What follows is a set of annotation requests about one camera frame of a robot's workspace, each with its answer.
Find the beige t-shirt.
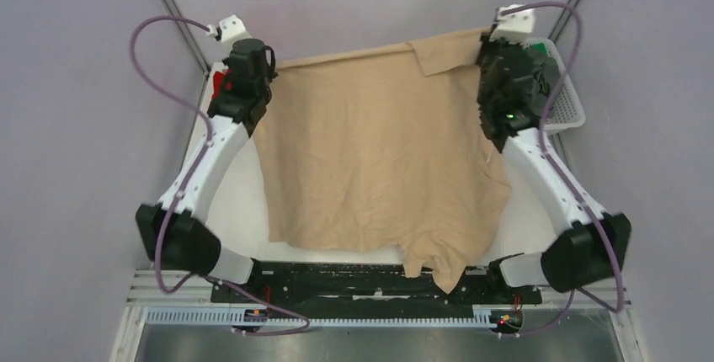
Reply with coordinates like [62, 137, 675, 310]
[253, 29, 511, 293]

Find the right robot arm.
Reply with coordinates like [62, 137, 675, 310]
[476, 32, 631, 301]

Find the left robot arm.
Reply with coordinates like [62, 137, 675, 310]
[136, 38, 277, 301]

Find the red folded t-shirt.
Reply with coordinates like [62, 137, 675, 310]
[210, 68, 232, 102]

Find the grey t-shirt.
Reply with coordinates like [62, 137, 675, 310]
[529, 49, 561, 115]

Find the white plastic basket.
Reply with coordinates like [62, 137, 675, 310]
[526, 37, 586, 135]

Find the green t-shirt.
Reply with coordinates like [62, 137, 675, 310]
[529, 43, 551, 58]

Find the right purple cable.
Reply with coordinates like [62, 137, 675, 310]
[496, 0, 627, 339]

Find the purple cable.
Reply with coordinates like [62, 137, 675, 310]
[129, 15, 312, 337]
[496, 0, 627, 339]

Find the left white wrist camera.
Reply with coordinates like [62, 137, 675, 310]
[206, 14, 251, 46]

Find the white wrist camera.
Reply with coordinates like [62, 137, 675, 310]
[206, 14, 251, 46]
[488, 4, 536, 45]

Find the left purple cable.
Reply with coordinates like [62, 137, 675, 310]
[129, 15, 312, 337]

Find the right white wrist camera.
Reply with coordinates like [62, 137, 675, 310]
[488, 4, 536, 45]

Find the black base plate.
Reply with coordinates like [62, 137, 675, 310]
[243, 261, 542, 318]

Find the white slotted cable duct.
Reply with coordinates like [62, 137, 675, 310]
[146, 306, 497, 329]

